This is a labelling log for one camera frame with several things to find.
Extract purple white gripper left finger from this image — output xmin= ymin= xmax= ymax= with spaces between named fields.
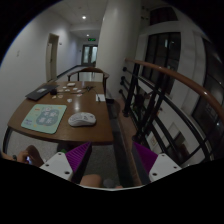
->
xmin=41 ymin=142 xmax=92 ymax=181

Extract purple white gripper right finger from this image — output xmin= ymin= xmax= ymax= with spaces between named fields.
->
xmin=133 ymin=142 xmax=181 ymax=182

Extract white computer mouse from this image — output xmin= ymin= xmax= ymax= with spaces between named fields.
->
xmin=68 ymin=112 xmax=96 ymax=127

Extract green printed mouse pad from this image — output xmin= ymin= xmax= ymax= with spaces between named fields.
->
xmin=21 ymin=104 xmax=67 ymax=134

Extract person's hand holding phone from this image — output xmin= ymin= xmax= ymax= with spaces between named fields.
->
xmin=17 ymin=145 xmax=44 ymax=167

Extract white paper card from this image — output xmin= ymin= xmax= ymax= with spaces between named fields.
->
xmin=96 ymin=94 xmax=106 ymax=102

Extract black laptop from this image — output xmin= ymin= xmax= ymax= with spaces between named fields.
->
xmin=26 ymin=85 xmax=57 ymax=101

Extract wooden stair handrail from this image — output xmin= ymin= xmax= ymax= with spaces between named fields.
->
xmin=125 ymin=58 xmax=224 ymax=124

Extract wooden chair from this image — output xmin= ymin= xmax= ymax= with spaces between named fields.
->
xmin=67 ymin=67 xmax=109 ymax=89

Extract glass double door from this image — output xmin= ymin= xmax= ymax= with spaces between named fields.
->
xmin=82 ymin=45 xmax=98 ymax=65

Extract beige side door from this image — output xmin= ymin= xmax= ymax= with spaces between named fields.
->
xmin=46 ymin=33 xmax=59 ymax=81

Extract green exit sign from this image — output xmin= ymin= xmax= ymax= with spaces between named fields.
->
xmin=88 ymin=38 xmax=96 ymax=42

